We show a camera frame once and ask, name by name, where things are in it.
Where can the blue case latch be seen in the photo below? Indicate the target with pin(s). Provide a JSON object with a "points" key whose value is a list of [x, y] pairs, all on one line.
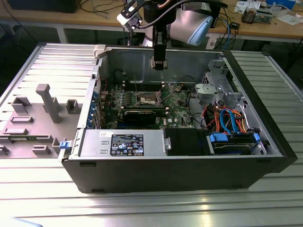
{"points": [[65, 145]]}

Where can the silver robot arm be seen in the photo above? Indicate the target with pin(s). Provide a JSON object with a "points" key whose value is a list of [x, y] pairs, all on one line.
{"points": [[184, 26]]}

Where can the white paper sheet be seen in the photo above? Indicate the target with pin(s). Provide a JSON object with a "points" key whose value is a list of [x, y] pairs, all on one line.
{"points": [[290, 19]]}

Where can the grey metal disk bay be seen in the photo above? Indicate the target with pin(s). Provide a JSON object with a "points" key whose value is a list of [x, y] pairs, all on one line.
{"points": [[213, 92]]}

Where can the blue cardboard box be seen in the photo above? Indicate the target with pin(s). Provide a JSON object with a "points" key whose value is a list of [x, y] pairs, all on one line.
{"points": [[281, 2]]}

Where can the black PC case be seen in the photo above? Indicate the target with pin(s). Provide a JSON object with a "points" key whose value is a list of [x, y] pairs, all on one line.
{"points": [[165, 175]]}

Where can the black upright device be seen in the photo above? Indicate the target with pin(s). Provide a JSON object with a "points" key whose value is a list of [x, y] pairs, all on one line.
{"points": [[217, 19]]}

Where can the wooden desk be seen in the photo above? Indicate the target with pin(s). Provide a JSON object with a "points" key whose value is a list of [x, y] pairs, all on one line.
{"points": [[106, 21]]}

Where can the CPU socket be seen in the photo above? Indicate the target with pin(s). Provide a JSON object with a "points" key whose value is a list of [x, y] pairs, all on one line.
{"points": [[145, 98]]}

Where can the brown wound coil device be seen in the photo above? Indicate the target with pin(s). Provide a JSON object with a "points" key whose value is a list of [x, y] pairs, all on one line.
{"points": [[248, 16]]}

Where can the small black adapter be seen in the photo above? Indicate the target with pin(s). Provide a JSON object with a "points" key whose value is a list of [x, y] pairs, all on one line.
{"points": [[234, 25]]}

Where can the beige case latch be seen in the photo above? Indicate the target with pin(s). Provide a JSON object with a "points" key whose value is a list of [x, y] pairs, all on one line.
{"points": [[99, 50]]}

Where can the black computer box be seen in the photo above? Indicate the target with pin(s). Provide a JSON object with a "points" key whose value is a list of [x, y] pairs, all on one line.
{"points": [[42, 6]]}

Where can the black graphics card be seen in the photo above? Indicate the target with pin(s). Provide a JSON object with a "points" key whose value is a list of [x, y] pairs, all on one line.
{"points": [[139, 118]]}

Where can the grey power supply unit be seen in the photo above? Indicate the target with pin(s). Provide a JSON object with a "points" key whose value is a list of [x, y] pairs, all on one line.
{"points": [[94, 144]]}

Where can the silver CPU plate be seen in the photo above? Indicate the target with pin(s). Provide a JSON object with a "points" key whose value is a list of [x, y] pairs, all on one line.
{"points": [[152, 62]]}

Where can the black RAM slot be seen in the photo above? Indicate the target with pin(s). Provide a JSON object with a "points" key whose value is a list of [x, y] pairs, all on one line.
{"points": [[144, 84], [142, 107], [162, 112], [144, 88]]}

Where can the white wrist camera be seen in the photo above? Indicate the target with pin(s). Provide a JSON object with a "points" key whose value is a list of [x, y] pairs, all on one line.
{"points": [[125, 20]]}

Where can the grey electronic module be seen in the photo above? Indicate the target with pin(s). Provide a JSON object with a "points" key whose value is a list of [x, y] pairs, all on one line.
{"points": [[264, 16]]}

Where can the grey parts rack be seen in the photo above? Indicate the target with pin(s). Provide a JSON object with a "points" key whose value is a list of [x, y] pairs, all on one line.
{"points": [[47, 123]]}

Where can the white printed paper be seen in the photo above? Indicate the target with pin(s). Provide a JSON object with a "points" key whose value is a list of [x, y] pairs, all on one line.
{"points": [[243, 4]]}

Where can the metal locking lever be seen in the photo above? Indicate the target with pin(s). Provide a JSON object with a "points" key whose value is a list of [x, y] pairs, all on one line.
{"points": [[170, 96], [136, 87]]}

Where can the green motherboard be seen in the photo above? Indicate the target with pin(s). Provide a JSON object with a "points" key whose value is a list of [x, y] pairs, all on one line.
{"points": [[175, 113]]}

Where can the hard disk in blue carrier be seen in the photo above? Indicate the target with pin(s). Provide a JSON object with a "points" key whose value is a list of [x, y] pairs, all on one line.
{"points": [[232, 145]]}

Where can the black plastic air shroud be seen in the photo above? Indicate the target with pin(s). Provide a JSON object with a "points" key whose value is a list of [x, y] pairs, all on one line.
{"points": [[184, 142]]}

